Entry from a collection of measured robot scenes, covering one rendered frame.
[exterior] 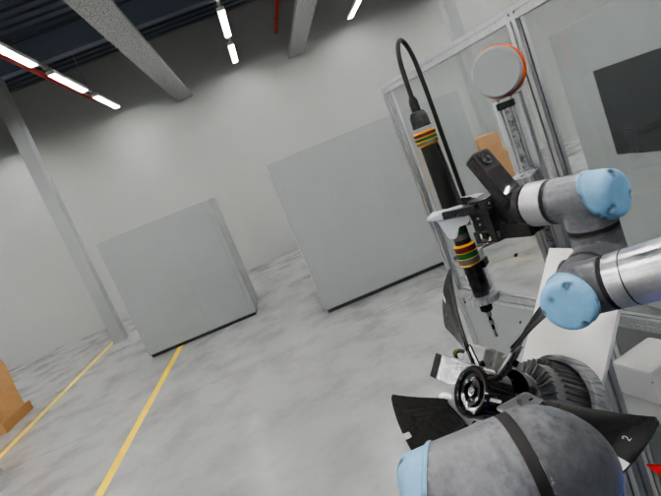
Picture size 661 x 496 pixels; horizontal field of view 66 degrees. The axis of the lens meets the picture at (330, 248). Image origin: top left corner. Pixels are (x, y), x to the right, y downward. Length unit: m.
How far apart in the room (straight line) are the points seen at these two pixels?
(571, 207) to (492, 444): 0.41
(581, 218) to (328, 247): 5.74
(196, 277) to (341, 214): 2.77
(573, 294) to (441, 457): 0.28
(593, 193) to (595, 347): 0.64
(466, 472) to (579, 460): 0.11
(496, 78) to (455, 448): 1.29
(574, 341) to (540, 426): 0.86
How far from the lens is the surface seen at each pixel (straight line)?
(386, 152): 6.57
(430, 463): 0.59
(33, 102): 14.28
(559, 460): 0.59
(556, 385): 1.31
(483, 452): 0.58
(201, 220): 8.03
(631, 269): 0.73
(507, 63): 1.69
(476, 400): 1.23
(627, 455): 1.06
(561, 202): 0.86
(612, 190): 0.83
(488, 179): 0.94
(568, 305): 0.74
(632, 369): 1.72
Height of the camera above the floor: 1.82
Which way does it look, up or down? 9 degrees down
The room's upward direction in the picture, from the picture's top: 22 degrees counter-clockwise
